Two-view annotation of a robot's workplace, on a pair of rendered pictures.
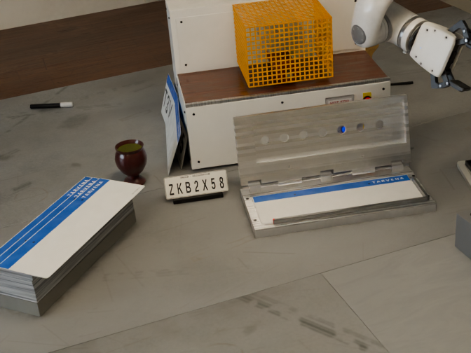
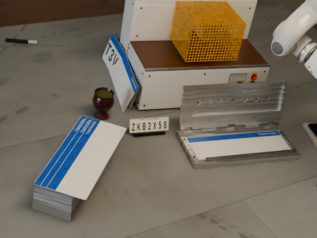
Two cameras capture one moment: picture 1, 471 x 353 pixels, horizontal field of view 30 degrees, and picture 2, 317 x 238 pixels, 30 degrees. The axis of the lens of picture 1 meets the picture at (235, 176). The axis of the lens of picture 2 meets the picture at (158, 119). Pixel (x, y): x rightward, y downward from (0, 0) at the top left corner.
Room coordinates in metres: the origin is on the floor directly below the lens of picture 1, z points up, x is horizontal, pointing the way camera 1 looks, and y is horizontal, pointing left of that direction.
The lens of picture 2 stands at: (0.20, 0.63, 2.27)
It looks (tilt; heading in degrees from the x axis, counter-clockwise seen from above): 35 degrees down; 342
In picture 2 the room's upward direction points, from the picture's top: 11 degrees clockwise
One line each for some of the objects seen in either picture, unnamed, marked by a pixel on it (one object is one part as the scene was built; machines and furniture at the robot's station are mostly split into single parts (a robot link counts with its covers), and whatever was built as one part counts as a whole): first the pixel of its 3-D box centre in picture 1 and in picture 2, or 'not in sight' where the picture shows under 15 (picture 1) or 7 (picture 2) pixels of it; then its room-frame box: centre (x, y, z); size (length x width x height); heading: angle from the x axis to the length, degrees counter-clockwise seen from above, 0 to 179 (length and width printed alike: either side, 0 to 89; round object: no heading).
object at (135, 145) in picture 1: (132, 164); (103, 104); (2.06, 0.27, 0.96); 0.09 x 0.09 x 0.11
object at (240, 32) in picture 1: (282, 40); (206, 30); (2.25, -0.16, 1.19); 0.23 x 0.20 x 0.17; 97
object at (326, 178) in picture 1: (335, 196); (238, 142); (1.86, -0.24, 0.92); 0.44 x 0.21 x 0.04; 97
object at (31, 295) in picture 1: (64, 241); (76, 164); (1.71, 0.40, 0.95); 0.40 x 0.13 x 0.11; 153
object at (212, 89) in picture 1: (308, 62); (213, 44); (2.33, -0.23, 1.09); 0.75 x 0.40 x 0.38; 97
